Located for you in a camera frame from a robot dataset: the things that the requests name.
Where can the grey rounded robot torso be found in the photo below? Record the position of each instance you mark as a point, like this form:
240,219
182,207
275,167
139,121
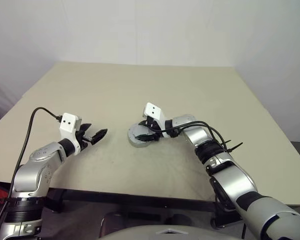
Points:
140,233

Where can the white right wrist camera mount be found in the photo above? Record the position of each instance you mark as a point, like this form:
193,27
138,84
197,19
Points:
152,110

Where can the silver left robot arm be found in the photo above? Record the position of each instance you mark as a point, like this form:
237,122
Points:
27,175

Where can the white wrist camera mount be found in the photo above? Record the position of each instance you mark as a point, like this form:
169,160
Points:
68,123
152,110

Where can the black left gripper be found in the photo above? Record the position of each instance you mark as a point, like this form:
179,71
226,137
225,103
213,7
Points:
83,140

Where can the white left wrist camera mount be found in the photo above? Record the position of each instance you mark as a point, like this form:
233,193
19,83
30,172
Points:
68,123

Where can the black table frame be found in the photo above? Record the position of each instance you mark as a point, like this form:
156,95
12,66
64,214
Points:
115,197

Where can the silver motor housing copper windings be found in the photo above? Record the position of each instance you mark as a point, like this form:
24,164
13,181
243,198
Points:
140,145

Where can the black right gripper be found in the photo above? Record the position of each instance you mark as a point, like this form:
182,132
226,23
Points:
156,128

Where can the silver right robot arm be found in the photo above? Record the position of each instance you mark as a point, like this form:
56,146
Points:
230,180

